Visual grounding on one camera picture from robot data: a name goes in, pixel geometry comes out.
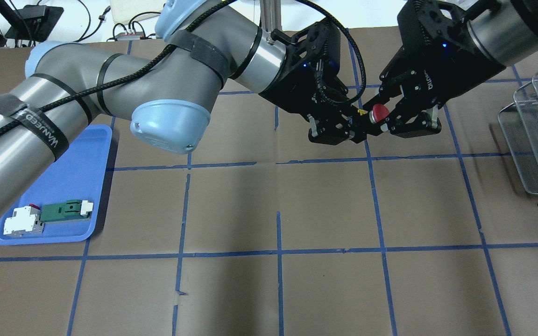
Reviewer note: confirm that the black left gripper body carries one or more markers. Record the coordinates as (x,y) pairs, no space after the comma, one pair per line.
(291,90)

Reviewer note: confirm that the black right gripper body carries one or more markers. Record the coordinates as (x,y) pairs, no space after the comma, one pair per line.
(430,74)

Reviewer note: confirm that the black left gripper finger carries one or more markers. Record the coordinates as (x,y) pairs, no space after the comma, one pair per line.
(357,123)
(329,131)

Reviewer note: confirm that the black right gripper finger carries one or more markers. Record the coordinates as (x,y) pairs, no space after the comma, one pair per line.
(384,96)
(403,123)

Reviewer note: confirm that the red emergency stop button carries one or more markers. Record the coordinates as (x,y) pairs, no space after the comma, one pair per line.
(378,113)

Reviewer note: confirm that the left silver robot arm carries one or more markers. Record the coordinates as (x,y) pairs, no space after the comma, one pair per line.
(169,99)

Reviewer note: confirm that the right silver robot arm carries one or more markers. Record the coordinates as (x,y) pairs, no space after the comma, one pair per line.
(508,36)

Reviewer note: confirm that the blue plastic tray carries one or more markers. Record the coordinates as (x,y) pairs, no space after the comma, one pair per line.
(78,174)

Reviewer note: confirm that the green terminal block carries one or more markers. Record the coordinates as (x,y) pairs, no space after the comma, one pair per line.
(70,210)

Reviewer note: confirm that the white circuit breaker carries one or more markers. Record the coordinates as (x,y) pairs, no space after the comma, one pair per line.
(24,220)

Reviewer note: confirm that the aluminium frame post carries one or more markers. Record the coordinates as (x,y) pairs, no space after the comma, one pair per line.
(271,16)

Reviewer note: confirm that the usb hub with cables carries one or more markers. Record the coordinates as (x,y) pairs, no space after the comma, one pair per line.
(134,29)

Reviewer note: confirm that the black camera stand base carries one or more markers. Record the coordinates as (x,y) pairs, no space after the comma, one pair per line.
(32,23)

